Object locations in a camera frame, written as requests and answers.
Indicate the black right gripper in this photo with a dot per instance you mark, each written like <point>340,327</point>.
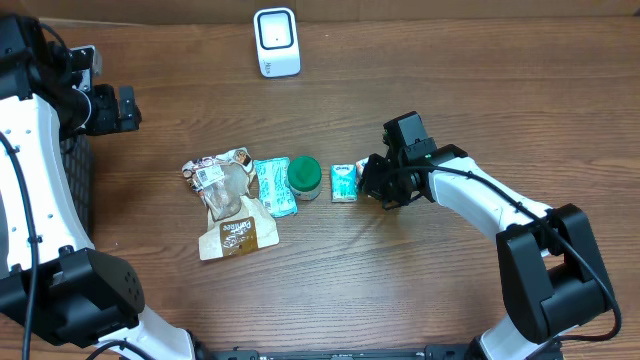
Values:
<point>372,186</point>

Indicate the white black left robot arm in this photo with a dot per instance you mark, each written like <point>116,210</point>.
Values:
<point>56,284</point>

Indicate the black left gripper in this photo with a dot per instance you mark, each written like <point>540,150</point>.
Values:
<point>111,120</point>

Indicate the green lid jar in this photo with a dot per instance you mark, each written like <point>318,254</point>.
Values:
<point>304,175</point>

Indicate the teal wipes pouch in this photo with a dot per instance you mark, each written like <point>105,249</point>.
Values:
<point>274,191</point>

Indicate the orange tissue pack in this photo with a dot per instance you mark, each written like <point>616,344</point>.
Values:
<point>360,166</point>

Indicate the white barcode scanner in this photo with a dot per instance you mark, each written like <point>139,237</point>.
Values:
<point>277,43</point>

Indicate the teal tissue pack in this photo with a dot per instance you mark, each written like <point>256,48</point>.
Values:
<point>343,183</point>

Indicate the brown white snack bag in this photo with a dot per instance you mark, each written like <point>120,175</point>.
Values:
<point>237,222</point>

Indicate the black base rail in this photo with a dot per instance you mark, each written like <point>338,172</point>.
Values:
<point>350,354</point>

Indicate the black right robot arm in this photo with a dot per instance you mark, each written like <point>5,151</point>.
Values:
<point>554,283</point>

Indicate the dark mesh basket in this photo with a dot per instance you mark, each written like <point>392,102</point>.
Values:
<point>78,163</point>

